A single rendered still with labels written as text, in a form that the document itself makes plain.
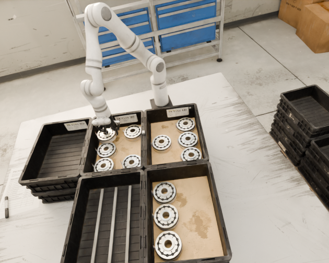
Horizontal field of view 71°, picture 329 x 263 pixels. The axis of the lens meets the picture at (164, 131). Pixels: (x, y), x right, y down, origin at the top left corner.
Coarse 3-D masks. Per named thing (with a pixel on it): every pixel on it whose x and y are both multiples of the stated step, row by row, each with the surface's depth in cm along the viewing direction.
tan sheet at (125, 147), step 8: (120, 128) 138; (120, 136) 134; (120, 144) 130; (128, 144) 129; (136, 144) 128; (120, 152) 126; (128, 152) 125; (136, 152) 124; (96, 160) 124; (112, 160) 123; (120, 168) 118
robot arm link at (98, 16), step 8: (88, 8) 97; (96, 8) 94; (104, 8) 96; (88, 16) 98; (96, 16) 96; (104, 16) 97; (112, 16) 100; (96, 24) 99; (104, 24) 99; (112, 24) 101; (120, 24) 104; (120, 32) 106; (128, 32) 109; (120, 40) 109; (128, 40) 111; (128, 48) 114
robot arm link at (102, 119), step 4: (108, 108) 115; (96, 112) 113; (100, 112) 112; (104, 112) 113; (108, 112) 115; (96, 116) 116; (100, 116) 114; (104, 116) 114; (108, 116) 116; (96, 120) 113; (100, 120) 112; (104, 120) 112; (108, 120) 112; (92, 124) 113; (96, 124) 112; (100, 124) 112; (104, 124) 113
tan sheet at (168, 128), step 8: (176, 120) 137; (152, 128) 135; (160, 128) 134; (168, 128) 133; (176, 128) 132; (152, 136) 130; (168, 136) 129; (176, 136) 128; (176, 144) 125; (152, 152) 123; (168, 152) 121; (176, 152) 121; (152, 160) 119; (160, 160) 119; (168, 160) 118; (176, 160) 117
